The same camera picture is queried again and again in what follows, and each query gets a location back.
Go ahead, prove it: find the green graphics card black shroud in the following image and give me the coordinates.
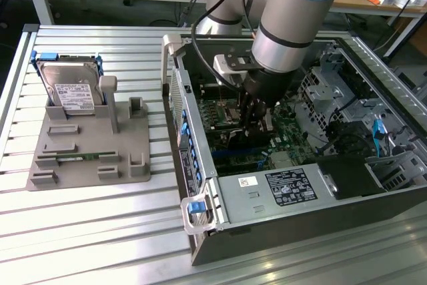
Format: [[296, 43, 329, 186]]
[[220, 127, 273, 152]]

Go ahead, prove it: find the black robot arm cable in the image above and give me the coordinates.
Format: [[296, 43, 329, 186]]
[[181, 0, 258, 99]]

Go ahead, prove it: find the silver hard disk drive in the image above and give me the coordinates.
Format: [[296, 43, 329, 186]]
[[36, 56, 103, 115]]

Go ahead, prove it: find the green Dell motherboard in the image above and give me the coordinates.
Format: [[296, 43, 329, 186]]
[[196, 79, 321, 178]]

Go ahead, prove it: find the grey metal computer case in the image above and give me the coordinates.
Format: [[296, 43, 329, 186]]
[[392, 64, 427, 99]]

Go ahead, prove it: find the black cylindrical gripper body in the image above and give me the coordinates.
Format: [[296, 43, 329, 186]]
[[242, 67, 296, 105]]

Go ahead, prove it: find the blue expansion card retainer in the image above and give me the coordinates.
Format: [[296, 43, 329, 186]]
[[179, 107, 203, 184]]

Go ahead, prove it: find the blue disk wire connector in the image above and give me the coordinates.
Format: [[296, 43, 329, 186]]
[[373, 119, 385, 159]]

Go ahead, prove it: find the open black PC case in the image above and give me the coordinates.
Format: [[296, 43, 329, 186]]
[[161, 33, 427, 268]]

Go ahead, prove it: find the four-slot black RAM bank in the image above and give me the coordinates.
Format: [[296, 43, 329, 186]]
[[199, 83, 244, 99], [213, 124, 246, 139]]

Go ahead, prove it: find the grey plastic parts rack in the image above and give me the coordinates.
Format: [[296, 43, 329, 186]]
[[25, 75, 153, 192]]

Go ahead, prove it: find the translucent case handle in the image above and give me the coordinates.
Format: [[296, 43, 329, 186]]
[[179, 194, 214, 235]]

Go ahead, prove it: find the silver power supply unit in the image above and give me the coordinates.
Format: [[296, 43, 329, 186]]
[[216, 163, 338, 224]]

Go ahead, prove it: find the CPU socket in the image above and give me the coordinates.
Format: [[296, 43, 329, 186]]
[[223, 99, 244, 122]]

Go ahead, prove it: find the blue expansion slot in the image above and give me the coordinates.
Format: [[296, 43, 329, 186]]
[[213, 150, 254, 160]]

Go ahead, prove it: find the blue case release latch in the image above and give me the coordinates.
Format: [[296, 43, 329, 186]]
[[187, 200, 205, 215]]

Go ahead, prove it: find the black wire bundle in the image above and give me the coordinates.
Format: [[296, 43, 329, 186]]
[[320, 114, 373, 159]]

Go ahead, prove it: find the silver chipset heatsink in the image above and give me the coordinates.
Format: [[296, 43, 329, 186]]
[[269, 151, 296, 169]]

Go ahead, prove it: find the beige case handle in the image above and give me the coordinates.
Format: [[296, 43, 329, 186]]
[[161, 33, 186, 87]]

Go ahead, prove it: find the silver metal disk bay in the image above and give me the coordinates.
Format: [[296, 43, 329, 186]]
[[296, 46, 371, 132]]

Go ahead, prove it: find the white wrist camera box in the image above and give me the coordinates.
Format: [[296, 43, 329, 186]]
[[212, 53, 264, 85]]

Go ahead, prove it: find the green RAM stick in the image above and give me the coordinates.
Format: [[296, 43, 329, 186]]
[[56, 153, 101, 162]]

